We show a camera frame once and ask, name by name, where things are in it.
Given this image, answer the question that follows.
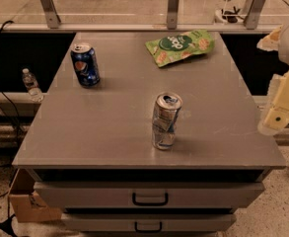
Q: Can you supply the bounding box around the grey upper drawer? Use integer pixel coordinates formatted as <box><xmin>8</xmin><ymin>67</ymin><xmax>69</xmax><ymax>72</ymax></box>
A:
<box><xmin>35</xmin><ymin>182</ymin><xmax>264</xmax><ymax>209</ymax></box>

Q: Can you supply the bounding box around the cardboard box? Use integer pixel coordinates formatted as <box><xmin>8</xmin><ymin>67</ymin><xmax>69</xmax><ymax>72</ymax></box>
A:
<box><xmin>9</xmin><ymin>170</ymin><xmax>62</xmax><ymax>223</ymax></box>

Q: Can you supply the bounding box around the middle metal railing bracket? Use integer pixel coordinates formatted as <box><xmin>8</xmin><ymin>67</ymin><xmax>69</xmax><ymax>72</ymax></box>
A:
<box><xmin>167</xmin><ymin>0</ymin><xmax>180</xmax><ymax>30</ymax></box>

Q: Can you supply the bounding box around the grey lower drawer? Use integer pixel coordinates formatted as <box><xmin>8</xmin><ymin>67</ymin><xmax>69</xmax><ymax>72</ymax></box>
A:
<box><xmin>61</xmin><ymin>214</ymin><xmax>236</xmax><ymax>233</ymax></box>

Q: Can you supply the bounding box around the left metal railing bracket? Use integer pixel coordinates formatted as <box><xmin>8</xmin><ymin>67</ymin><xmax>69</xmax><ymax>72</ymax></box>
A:
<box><xmin>39</xmin><ymin>0</ymin><xmax>61</xmax><ymax>29</ymax></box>

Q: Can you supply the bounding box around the clear plastic water bottle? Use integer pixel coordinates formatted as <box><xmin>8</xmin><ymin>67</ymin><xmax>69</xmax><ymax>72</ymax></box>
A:
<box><xmin>22</xmin><ymin>68</ymin><xmax>43</xmax><ymax>103</ymax></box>

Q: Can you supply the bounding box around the crushed silver redbull can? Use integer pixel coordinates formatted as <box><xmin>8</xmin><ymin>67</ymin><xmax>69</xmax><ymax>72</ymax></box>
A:
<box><xmin>152</xmin><ymin>92</ymin><xmax>182</xmax><ymax>150</ymax></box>

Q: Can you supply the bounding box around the green snack bag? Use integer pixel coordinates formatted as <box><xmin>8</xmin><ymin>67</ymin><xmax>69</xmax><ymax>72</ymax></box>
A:
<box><xmin>145</xmin><ymin>30</ymin><xmax>214</xmax><ymax>67</ymax></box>

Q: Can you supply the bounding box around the blue pepsi can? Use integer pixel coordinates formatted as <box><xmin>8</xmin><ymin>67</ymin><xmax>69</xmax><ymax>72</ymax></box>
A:
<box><xmin>70</xmin><ymin>42</ymin><xmax>101</xmax><ymax>87</ymax></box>

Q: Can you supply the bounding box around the right metal railing bracket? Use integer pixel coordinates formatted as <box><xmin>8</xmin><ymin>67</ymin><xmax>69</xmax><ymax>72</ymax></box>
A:
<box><xmin>243</xmin><ymin>0</ymin><xmax>266</xmax><ymax>30</ymax></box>

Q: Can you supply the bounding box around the metal railing bracket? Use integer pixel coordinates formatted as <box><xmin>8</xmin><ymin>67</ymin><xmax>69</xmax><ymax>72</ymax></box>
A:
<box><xmin>243</xmin><ymin>0</ymin><xmax>266</xmax><ymax>30</ymax></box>
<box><xmin>39</xmin><ymin>0</ymin><xmax>61</xmax><ymax>29</ymax></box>
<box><xmin>167</xmin><ymin>0</ymin><xmax>180</xmax><ymax>30</ymax></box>

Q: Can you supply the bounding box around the grey drawer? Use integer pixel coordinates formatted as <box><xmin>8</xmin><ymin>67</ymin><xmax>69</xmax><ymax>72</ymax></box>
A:
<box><xmin>35</xmin><ymin>182</ymin><xmax>264</xmax><ymax>209</ymax></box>
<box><xmin>61</xmin><ymin>214</ymin><xmax>236</xmax><ymax>233</ymax></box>

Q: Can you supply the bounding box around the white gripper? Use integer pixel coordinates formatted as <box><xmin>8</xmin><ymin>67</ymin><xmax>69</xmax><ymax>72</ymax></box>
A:
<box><xmin>256</xmin><ymin>18</ymin><xmax>289</xmax><ymax>136</ymax></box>

